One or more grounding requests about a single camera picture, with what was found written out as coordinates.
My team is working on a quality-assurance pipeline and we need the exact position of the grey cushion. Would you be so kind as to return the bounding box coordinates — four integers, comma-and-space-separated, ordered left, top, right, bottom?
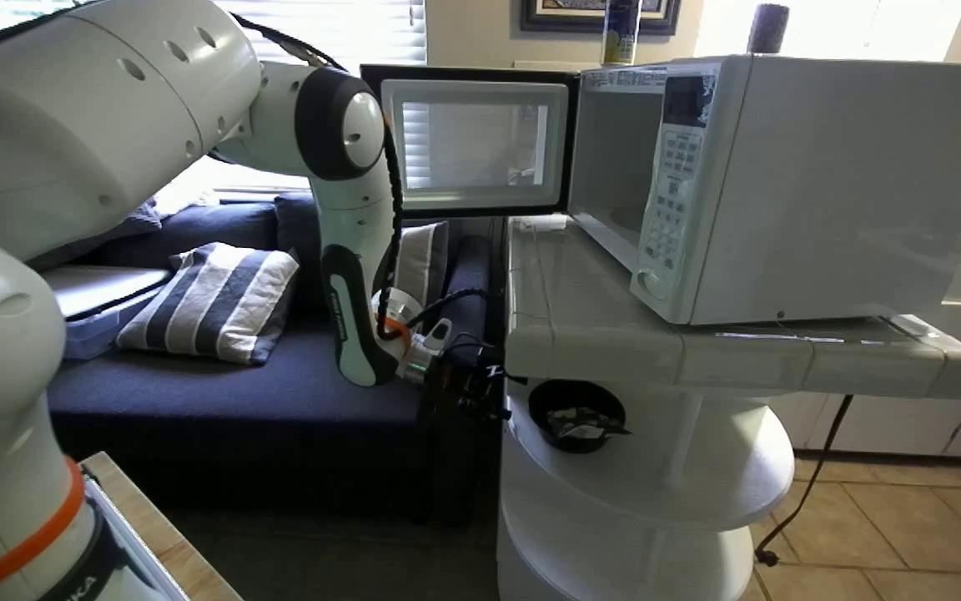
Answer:
44, 259, 173, 364

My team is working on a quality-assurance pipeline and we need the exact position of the bright window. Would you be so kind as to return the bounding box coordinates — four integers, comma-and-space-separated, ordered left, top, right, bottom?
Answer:
224, 0, 431, 73

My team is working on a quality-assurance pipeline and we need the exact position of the white tiled counter with shelves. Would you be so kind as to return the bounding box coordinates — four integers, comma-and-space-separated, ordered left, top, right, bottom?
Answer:
495, 214, 961, 601

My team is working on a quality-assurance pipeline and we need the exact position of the white microwave oven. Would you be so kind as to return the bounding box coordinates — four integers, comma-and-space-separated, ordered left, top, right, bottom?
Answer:
563, 53, 961, 332

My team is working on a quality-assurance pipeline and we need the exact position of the dark blue sofa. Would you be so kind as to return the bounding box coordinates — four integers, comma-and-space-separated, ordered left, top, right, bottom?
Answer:
44, 186, 498, 520

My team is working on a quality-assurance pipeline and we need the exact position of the large striped pillow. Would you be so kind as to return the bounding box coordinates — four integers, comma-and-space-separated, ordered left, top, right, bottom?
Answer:
113, 239, 305, 372

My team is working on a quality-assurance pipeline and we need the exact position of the microwave door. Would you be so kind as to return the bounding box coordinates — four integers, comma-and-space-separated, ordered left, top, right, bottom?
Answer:
359, 59, 580, 219

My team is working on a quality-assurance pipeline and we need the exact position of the small dark jar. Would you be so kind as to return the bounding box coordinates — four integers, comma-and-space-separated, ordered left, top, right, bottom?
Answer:
744, 0, 795, 57

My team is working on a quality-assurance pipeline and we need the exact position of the tall blue can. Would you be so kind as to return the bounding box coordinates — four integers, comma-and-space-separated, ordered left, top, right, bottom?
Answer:
602, 0, 649, 67

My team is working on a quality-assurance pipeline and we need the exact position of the black microwave power cable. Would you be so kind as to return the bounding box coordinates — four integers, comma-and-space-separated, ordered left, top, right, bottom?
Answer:
754, 389, 859, 566

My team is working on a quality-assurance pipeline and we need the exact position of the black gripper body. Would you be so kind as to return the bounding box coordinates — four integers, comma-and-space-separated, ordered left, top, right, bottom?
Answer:
425, 342, 506, 435

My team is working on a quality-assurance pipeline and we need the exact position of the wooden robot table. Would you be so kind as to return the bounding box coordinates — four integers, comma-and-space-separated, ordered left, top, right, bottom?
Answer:
77, 447, 247, 601

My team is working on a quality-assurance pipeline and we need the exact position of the black bowl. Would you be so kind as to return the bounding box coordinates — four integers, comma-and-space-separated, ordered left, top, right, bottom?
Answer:
529, 376, 631, 453

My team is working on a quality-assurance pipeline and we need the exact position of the framed picture with white mat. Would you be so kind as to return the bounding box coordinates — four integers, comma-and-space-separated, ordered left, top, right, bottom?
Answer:
516, 0, 683, 38

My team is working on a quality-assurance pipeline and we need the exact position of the small striped pillow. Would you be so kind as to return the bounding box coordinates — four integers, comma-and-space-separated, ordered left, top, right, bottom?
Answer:
391, 218, 454, 309

